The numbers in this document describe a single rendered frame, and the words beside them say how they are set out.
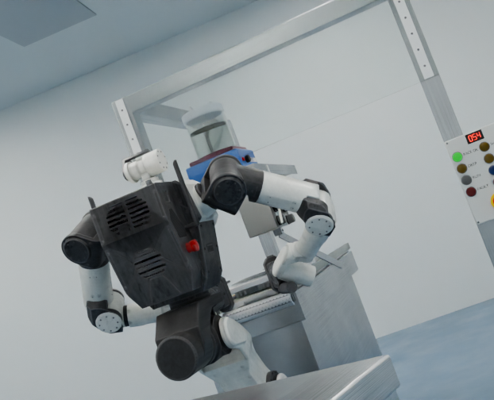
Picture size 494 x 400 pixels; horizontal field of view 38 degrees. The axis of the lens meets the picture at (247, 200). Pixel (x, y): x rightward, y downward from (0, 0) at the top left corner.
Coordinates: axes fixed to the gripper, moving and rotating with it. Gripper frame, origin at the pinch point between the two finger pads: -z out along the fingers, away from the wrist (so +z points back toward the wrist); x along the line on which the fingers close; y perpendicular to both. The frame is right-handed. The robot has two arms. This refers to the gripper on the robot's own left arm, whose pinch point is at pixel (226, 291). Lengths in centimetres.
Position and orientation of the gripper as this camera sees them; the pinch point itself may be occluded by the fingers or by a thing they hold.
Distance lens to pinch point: 245.8
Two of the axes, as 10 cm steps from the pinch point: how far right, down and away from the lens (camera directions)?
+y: 8.5, -3.5, -4.1
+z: -4.0, 0.9, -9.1
